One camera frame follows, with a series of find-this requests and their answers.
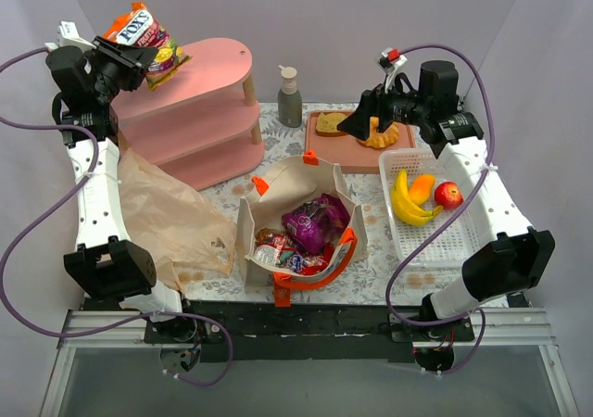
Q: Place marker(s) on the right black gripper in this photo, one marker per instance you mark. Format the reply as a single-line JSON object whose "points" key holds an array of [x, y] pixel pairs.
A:
{"points": [[371, 108]]}

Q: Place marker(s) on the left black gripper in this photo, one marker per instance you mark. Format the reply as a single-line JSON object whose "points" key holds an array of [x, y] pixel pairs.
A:
{"points": [[122, 54]]}

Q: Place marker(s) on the brown cracker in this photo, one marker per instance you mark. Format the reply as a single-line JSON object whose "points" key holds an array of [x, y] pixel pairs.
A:
{"points": [[326, 124]]}

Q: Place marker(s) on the croissant bread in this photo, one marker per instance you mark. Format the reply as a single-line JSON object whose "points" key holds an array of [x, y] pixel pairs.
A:
{"points": [[378, 140]]}

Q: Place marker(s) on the orange Fox's candy bag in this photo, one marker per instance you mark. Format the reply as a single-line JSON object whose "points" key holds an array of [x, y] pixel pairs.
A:
{"points": [[139, 28]]}

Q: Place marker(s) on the orange fruit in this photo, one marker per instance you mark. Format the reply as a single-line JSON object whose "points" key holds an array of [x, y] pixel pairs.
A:
{"points": [[421, 189]]}

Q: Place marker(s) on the yellow banana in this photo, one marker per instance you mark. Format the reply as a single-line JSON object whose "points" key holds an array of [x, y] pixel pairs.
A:
{"points": [[404, 208]]}

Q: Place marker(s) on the red food item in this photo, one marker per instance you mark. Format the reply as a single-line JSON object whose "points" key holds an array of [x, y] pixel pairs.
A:
{"points": [[448, 196]]}

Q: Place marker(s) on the beige canvas tote bag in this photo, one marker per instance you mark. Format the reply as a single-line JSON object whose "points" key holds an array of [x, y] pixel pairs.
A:
{"points": [[285, 186]]}

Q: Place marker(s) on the orange plastic grocery bag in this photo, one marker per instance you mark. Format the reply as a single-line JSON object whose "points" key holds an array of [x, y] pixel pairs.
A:
{"points": [[187, 237]]}

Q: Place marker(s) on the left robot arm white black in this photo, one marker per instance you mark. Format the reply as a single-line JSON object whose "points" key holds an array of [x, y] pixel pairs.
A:
{"points": [[106, 264]]}

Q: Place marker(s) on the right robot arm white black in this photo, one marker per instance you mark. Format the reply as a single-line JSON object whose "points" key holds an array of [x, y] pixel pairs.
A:
{"points": [[512, 254]]}

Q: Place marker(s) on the terracotta plastic tray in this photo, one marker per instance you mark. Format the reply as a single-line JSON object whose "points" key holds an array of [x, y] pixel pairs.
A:
{"points": [[346, 150]]}

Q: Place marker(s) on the grey pump soap bottle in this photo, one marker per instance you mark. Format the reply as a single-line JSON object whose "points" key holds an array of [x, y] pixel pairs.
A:
{"points": [[289, 99]]}

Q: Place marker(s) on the pink three-tier shelf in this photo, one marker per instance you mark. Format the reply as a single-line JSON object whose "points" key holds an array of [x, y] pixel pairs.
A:
{"points": [[202, 126]]}

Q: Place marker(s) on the purple snack packet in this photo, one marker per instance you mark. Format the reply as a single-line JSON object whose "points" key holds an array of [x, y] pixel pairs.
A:
{"points": [[317, 223]]}

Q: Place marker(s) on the snack packets in tote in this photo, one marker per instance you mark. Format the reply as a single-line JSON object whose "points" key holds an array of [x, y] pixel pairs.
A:
{"points": [[279, 249]]}

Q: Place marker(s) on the white plastic basket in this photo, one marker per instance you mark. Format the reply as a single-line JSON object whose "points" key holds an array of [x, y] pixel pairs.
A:
{"points": [[452, 247]]}

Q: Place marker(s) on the floral table mat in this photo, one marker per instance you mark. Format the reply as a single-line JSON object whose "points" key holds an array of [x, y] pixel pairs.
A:
{"points": [[362, 282]]}

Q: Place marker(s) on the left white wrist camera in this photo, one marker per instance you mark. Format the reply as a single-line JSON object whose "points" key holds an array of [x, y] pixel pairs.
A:
{"points": [[67, 34]]}

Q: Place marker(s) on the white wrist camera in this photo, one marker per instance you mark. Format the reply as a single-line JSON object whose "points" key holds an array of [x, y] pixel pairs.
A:
{"points": [[390, 61], [67, 34]]}

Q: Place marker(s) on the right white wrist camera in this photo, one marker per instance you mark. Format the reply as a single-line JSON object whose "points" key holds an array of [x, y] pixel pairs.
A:
{"points": [[390, 61]]}

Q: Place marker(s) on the black mounting base rail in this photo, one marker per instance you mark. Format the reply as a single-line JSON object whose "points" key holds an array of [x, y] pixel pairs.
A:
{"points": [[245, 331]]}

